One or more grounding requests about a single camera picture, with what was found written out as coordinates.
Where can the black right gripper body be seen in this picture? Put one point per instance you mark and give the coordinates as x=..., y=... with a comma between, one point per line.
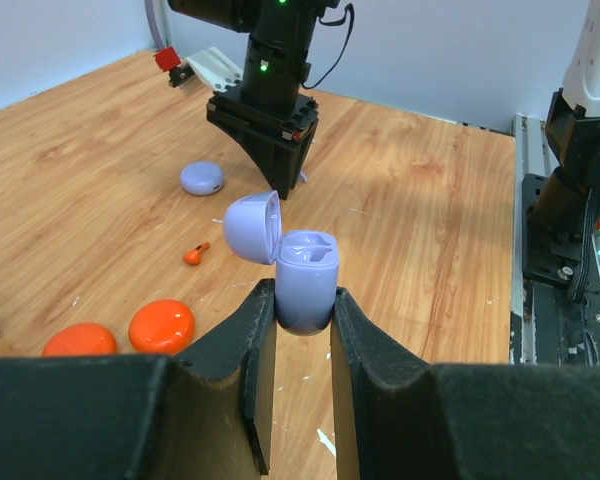
x=241, y=119

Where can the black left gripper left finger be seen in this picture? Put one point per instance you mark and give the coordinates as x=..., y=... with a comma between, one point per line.
x=205, y=413

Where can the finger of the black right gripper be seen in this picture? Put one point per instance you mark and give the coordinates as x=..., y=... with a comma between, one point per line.
x=298, y=150
x=267, y=153

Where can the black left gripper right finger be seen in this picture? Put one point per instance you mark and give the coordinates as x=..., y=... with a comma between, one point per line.
x=397, y=416

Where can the orange charging case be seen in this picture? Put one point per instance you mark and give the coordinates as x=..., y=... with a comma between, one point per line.
x=82, y=339
x=163, y=326

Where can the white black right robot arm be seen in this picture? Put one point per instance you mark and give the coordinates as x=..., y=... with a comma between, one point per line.
x=276, y=65

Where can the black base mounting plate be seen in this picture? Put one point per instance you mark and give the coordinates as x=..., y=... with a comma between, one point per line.
x=556, y=317

